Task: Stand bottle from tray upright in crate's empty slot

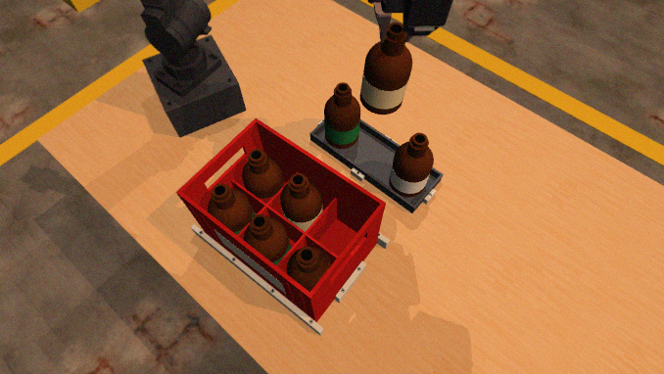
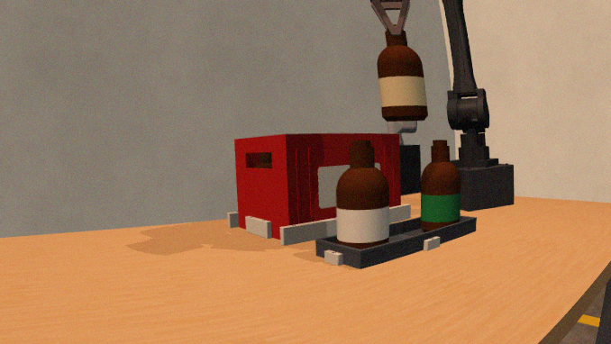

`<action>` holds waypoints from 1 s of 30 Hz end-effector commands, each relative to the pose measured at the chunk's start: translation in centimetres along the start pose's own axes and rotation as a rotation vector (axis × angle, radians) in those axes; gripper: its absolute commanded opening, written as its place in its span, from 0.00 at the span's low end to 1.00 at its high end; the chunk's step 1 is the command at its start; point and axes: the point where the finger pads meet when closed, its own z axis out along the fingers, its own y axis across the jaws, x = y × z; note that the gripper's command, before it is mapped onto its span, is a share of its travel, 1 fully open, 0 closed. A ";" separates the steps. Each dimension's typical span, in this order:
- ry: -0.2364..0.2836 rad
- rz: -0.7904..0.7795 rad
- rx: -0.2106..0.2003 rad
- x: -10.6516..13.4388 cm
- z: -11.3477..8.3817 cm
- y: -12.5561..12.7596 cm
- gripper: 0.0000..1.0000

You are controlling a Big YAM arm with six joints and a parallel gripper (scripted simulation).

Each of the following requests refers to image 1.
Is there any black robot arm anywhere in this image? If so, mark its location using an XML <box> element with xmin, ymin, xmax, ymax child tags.
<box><xmin>140</xmin><ymin>0</ymin><xmax>453</xmax><ymax>97</ymax></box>

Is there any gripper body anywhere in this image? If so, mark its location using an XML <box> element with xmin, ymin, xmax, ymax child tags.
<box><xmin>367</xmin><ymin>0</ymin><xmax>403</xmax><ymax>14</ymax></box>

